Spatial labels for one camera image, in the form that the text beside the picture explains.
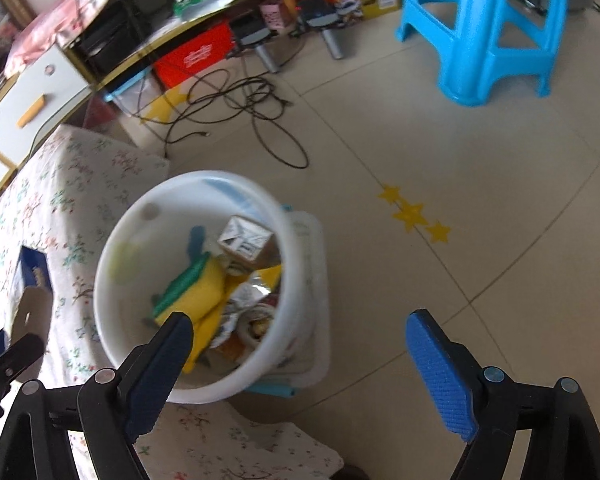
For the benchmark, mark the floral tablecloth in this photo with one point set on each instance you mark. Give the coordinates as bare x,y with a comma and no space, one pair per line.
70,195

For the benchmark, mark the large yellow star floor sticker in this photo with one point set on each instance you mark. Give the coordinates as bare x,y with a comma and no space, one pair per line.
165,105

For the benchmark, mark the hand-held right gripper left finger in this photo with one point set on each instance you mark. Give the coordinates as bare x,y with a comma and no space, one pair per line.
150,385

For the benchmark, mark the pink lace cloth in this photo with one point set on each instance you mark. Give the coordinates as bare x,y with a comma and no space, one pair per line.
40,30

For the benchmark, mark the pink patterned box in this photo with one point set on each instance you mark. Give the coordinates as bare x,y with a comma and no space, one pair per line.
274,14

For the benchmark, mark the red box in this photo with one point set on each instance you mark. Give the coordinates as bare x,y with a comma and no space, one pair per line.
190,55

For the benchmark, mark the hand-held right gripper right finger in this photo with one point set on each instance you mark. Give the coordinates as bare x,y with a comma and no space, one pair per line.
440,385

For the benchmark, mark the silver foil wrapper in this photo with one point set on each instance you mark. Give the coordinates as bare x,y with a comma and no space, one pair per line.
250,295

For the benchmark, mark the black printer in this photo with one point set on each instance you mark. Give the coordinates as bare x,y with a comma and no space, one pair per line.
110,35

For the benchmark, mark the yellow and green sponge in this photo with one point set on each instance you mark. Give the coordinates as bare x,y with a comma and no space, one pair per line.
205,290

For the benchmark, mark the small brown carton box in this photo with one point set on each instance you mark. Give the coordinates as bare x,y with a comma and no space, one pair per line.
245,240

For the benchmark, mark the blue plastic stool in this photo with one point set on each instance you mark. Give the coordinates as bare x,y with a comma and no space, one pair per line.
480,35

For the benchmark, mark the blue cardboard box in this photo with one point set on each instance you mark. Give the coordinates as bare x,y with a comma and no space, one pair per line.
32,265

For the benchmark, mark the white plastic bucket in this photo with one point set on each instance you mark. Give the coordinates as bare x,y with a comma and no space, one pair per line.
120,240

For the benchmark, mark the white plastic storage box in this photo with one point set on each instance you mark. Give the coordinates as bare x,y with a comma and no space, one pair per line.
312,280

